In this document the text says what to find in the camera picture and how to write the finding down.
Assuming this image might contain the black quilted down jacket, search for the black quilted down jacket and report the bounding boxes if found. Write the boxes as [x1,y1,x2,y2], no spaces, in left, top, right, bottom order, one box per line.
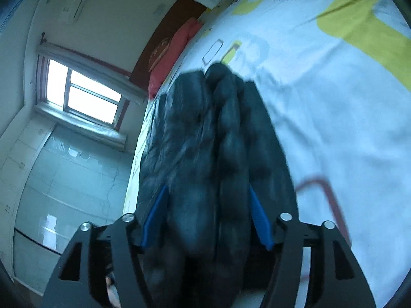
[135,63,297,307]

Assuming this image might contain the person's right hand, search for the person's right hand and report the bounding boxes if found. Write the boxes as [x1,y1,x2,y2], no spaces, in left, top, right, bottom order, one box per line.
[105,273,121,308]

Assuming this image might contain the window beside wardrobe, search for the window beside wardrobe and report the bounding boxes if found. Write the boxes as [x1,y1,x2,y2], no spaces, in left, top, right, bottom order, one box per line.
[36,56,129,130]

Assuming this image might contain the brown patterned cushion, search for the brown patterned cushion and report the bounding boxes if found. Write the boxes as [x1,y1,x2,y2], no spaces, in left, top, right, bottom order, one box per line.
[148,37,170,72]

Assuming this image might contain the red pillow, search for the red pillow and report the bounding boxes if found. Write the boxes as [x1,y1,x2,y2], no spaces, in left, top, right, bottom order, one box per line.
[148,17,203,99]

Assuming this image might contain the patterned white bed sheet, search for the patterned white bed sheet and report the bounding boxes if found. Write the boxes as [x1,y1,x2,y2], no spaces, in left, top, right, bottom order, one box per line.
[123,0,411,308]

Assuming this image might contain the dark wooden headboard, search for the dark wooden headboard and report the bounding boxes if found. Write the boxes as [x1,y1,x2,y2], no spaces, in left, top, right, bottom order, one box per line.
[129,0,206,90]

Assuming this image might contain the wall switch plate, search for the wall switch plate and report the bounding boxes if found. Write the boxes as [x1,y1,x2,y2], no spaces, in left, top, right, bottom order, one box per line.
[153,4,166,17]

